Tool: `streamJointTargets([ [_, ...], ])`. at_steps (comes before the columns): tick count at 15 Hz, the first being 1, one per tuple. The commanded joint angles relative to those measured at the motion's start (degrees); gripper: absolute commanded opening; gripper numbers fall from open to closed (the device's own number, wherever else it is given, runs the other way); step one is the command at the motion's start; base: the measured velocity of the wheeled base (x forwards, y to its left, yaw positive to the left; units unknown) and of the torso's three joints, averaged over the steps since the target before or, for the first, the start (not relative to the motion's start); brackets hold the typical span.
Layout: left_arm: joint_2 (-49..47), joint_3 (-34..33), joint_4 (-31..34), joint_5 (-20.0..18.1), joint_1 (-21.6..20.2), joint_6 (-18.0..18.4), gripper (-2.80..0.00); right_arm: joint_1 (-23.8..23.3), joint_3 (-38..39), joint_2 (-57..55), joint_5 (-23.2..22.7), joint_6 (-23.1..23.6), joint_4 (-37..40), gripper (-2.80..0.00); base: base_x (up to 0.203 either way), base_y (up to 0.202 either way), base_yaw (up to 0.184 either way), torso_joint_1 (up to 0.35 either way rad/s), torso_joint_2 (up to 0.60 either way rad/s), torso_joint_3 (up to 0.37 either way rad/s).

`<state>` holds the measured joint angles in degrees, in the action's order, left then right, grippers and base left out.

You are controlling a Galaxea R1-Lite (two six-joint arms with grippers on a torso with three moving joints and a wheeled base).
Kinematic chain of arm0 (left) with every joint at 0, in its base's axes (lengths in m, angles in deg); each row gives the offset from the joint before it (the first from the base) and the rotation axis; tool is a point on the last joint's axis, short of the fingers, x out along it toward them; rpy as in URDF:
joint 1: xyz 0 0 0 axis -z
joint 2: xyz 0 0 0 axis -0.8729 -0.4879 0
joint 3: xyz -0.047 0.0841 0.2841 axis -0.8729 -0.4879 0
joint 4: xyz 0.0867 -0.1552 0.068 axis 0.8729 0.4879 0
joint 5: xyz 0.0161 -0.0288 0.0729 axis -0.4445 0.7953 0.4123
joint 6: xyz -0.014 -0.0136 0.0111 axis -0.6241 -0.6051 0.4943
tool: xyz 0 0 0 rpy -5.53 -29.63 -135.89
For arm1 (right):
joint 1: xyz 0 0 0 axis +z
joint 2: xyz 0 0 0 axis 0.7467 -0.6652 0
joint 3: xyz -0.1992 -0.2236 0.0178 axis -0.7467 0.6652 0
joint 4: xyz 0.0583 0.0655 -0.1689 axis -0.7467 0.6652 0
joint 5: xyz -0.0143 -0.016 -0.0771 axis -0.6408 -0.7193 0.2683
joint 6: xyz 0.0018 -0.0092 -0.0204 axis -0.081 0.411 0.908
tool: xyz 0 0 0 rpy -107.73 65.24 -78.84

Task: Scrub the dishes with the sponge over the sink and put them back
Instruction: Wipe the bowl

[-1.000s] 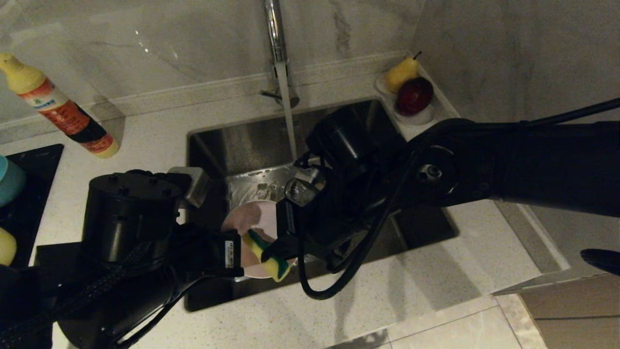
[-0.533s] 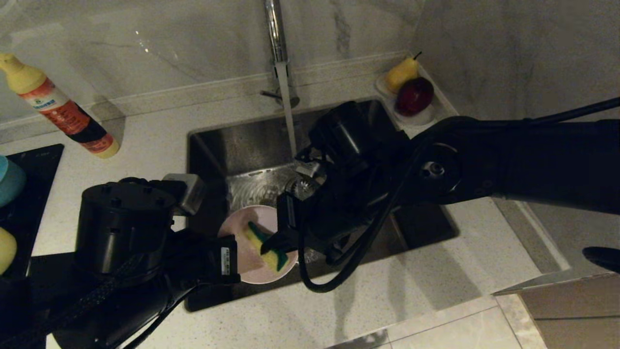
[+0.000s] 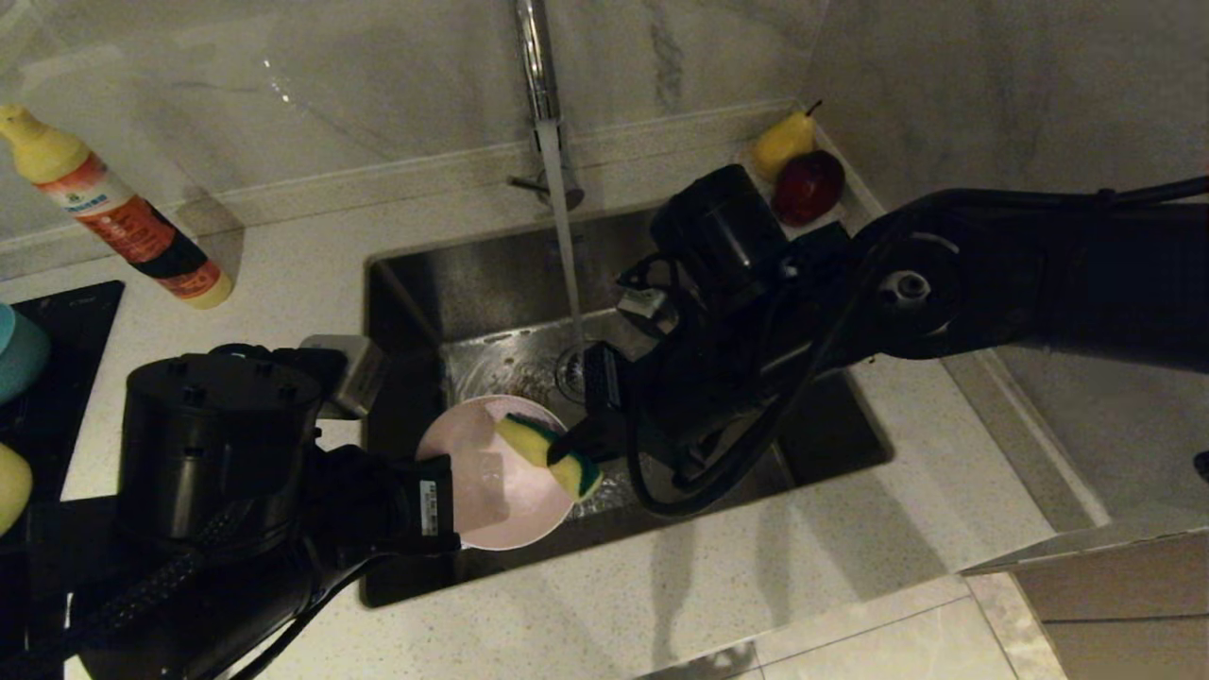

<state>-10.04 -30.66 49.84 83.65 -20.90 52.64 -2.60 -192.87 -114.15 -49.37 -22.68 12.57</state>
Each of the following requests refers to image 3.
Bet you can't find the yellow green sponge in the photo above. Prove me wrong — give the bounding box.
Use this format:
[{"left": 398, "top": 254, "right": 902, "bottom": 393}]
[{"left": 496, "top": 413, "right": 604, "bottom": 502}]

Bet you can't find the pink plastic bowl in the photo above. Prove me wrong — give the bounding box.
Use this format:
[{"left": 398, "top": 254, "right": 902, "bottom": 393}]
[{"left": 416, "top": 395, "right": 577, "bottom": 552}]

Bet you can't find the yellow plastic bowl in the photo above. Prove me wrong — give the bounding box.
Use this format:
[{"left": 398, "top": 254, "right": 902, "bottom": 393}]
[{"left": 0, "top": 444, "right": 35, "bottom": 537}]

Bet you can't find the blue plastic bowl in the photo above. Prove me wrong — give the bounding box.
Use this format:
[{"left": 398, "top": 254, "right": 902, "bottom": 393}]
[{"left": 0, "top": 302, "right": 53, "bottom": 405}]

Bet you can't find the orange yellow detergent bottle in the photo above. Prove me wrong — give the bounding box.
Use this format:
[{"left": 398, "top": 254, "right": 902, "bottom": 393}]
[{"left": 0, "top": 102, "right": 234, "bottom": 310}]

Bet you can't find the stainless steel sink basin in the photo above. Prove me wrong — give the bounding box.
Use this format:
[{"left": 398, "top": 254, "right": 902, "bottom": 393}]
[{"left": 359, "top": 194, "right": 894, "bottom": 607}]

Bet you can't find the round metal drain strainer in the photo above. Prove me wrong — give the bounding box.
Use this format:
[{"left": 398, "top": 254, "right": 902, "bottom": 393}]
[{"left": 554, "top": 341, "right": 591, "bottom": 402}]

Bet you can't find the small white fruit dish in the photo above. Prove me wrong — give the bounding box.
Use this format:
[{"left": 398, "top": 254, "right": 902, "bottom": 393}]
[{"left": 729, "top": 142, "right": 856, "bottom": 248}]

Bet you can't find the dark red apple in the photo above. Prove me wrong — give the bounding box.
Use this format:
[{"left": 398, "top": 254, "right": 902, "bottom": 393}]
[{"left": 770, "top": 151, "right": 844, "bottom": 229}]

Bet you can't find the yellow pear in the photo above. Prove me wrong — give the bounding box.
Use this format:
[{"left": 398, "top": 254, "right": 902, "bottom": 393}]
[{"left": 751, "top": 102, "right": 821, "bottom": 183}]

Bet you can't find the chrome faucet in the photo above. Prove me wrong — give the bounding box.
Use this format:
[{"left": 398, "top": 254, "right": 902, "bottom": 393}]
[{"left": 505, "top": 0, "right": 587, "bottom": 213}]

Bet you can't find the black glass cooktop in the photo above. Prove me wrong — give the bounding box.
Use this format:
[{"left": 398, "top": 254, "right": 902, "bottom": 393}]
[{"left": 0, "top": 280, "right": 126, "bottom": 680}]

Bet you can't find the light wooden cabinet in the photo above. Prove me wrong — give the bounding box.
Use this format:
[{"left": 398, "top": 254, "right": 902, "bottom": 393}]
[{"left": 959, "top": 529, "right": 1209, "bottom": 680}]

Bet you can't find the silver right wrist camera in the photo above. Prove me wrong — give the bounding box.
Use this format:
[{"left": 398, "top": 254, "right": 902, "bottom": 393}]
[{"left": 616, "top": 274, "right": 681, "bottom": 336}]

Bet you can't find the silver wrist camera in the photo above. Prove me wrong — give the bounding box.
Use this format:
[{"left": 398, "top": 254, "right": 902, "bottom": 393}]
[
  {"left": 616, "top": 274, "right": 681, "bottom": 336},
  {"left": 300, "top": 333, "right": 390, "bottom": 419}
]

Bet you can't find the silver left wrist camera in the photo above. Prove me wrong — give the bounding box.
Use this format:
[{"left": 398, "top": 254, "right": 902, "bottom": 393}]
[{"left": 300, "top": 333, "right": 390, "bottom": 419}]

